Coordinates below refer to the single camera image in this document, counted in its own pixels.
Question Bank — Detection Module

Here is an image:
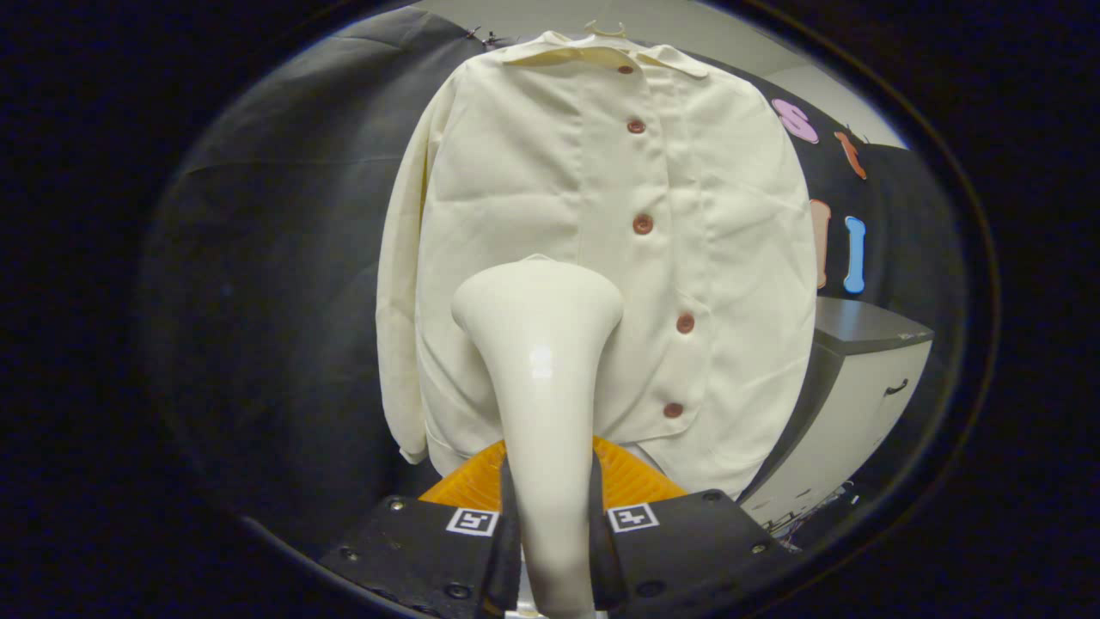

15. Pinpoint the tangle of floor cables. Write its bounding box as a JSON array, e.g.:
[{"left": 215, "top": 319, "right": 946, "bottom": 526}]
[{"left": 767, "top": 484, "right": 862, "bottom": 540}]

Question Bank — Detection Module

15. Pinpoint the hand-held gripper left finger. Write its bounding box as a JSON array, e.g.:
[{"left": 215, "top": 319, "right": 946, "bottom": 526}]
[{"left": 318, "top": 438, "right": 523, "bottom": 618}]

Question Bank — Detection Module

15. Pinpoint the cream button shirt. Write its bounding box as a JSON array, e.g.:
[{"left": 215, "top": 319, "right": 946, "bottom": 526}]
[{"left": 376, "top": 31, "right": 817, "bottom": 499}]

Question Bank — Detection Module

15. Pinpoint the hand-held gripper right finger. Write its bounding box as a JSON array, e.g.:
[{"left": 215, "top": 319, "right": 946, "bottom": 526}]
[{"left": 589, "top": 437, "right": 791, "bottom": 613}]

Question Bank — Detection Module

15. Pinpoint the white garment steamer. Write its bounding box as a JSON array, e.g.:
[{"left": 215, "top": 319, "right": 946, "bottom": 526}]
[{"left": 451, "top": 254, "right": 625, "bottom": 619}]

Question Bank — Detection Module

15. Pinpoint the white cabinet with grey top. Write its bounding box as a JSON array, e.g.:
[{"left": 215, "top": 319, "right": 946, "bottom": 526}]
[{"left": 739, "top": 297, "right": 935, "bottom": 538}]

